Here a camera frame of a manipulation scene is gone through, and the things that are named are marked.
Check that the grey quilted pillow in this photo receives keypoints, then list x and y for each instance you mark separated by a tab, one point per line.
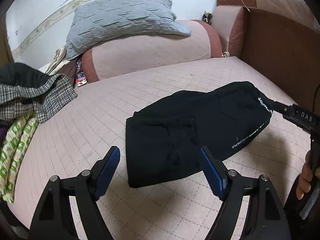
104	20

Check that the green patterned cloth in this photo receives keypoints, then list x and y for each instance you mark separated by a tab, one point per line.
13	149

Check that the houndstooth garment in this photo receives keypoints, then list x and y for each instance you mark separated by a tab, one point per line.
25	89

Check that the person right hand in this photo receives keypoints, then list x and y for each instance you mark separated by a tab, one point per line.
305	178

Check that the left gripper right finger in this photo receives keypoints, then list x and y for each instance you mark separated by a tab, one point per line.
265	217

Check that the pink bolster cushion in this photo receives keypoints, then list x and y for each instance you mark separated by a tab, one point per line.
134	53

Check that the small dark toy figure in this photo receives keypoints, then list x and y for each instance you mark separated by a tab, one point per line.
207	17

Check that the black pants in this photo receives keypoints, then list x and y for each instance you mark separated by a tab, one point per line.
163	140

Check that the cream cloth by wall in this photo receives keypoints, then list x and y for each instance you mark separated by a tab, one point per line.
58	61

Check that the pink red corner cushion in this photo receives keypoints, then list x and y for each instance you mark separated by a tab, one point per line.
230	23

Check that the colourful snack packet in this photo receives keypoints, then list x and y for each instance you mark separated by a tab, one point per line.
80	77

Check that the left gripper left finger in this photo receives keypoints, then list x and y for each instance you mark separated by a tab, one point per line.
53	218

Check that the pink quilted mattress cover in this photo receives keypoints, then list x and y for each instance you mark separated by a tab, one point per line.
84	130

